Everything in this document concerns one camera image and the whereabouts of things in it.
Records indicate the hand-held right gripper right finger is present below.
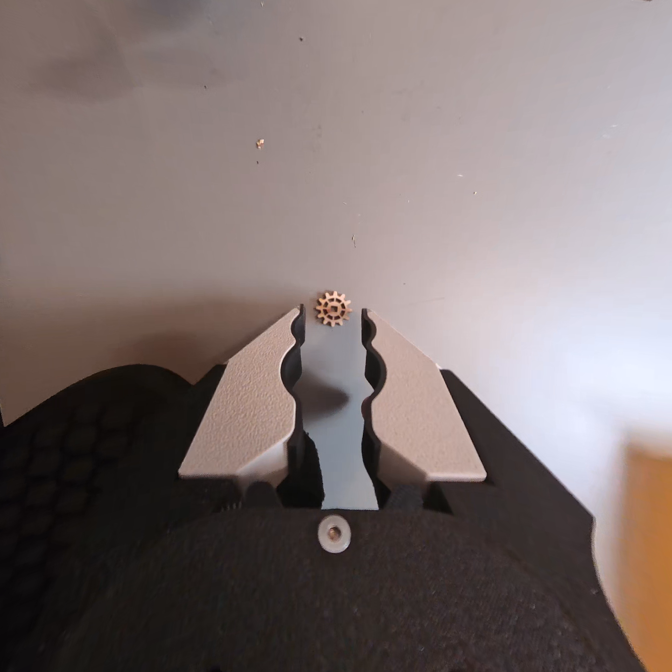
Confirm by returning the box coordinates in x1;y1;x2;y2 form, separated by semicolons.
361;310;488;494

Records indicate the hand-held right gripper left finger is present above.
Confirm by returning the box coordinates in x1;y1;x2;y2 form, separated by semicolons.
178;306;306;494

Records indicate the small fine-toothed wooden gear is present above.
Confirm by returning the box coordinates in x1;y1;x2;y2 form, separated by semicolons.
314;290;354;329

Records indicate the grey desk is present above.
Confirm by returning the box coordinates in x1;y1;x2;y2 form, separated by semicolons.
0;0;672;672

